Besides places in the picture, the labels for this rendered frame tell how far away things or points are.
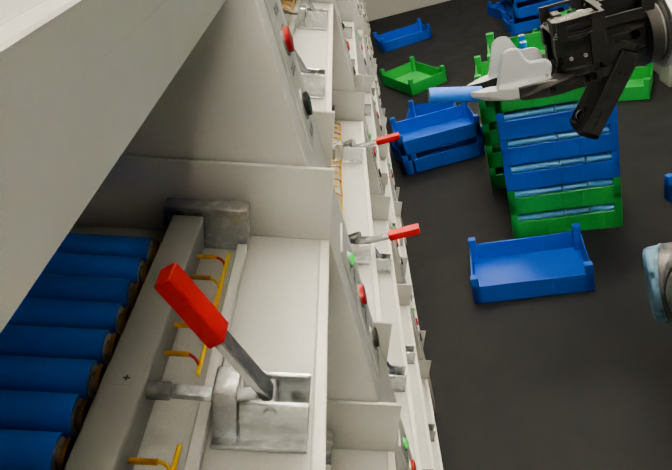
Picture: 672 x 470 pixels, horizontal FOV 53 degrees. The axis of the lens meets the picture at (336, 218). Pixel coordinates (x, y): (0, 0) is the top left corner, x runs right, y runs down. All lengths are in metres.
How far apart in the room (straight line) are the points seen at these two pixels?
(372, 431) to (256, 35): 0.31
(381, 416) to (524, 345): 1.16
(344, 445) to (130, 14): 0.42
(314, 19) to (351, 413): 0.56
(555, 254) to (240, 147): 1.59
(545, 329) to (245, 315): 1.39
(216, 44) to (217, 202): 0.09
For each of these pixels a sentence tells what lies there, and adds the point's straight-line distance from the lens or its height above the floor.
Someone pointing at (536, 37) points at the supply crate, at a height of 0.52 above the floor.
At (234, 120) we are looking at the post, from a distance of 0.40.
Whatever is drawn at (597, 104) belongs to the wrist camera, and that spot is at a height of 0.78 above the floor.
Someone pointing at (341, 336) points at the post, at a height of 0.83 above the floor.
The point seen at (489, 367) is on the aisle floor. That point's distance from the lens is 1.63.
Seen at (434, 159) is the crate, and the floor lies 0.03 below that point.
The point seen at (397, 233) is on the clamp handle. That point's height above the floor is 0.74.
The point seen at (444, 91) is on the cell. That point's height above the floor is 0.84.
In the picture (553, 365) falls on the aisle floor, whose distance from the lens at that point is 1.62.
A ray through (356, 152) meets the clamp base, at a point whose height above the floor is 0.73.
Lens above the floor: 1.12
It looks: 29 degrees down
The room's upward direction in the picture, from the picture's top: 16 degrees counter-clockwise
